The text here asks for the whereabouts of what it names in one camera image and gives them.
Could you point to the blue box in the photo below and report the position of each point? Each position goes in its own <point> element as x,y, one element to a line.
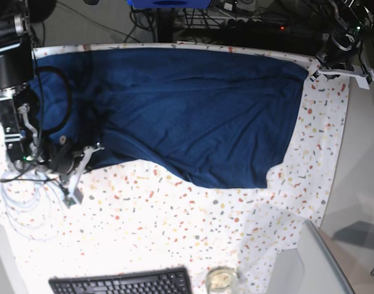
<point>169,4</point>

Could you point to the blue t-shirt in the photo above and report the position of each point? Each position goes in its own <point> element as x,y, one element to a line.
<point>217,120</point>

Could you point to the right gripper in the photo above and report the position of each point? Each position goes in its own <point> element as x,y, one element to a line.
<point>63,159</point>

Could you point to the black keyboard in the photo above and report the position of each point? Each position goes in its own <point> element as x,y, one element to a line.
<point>174,280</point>

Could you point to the glass jar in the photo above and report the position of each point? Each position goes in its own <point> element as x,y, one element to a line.
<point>222,280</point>

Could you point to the terrazzo patterned tablecloth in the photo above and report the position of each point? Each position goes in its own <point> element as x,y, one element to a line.
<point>138,216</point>

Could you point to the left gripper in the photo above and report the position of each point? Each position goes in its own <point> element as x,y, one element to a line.
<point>335,60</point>

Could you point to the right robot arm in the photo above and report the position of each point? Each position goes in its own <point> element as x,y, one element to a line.
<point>22,115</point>

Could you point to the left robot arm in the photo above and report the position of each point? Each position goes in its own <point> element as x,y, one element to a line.
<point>349,18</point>

